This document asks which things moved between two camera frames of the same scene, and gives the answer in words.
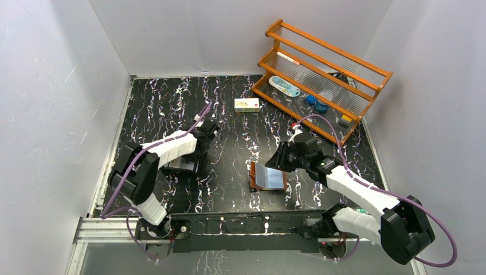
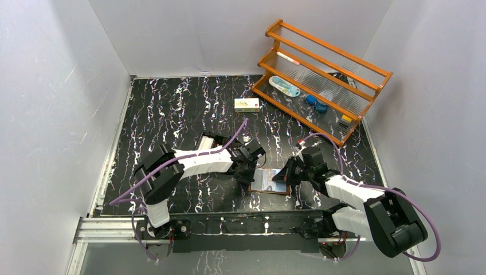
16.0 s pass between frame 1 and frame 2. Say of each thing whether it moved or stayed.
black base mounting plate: stayed
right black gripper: moved
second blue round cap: stayed
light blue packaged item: stayed
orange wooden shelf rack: stayed
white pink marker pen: stayed
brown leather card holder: moved
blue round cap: stayed
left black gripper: moved
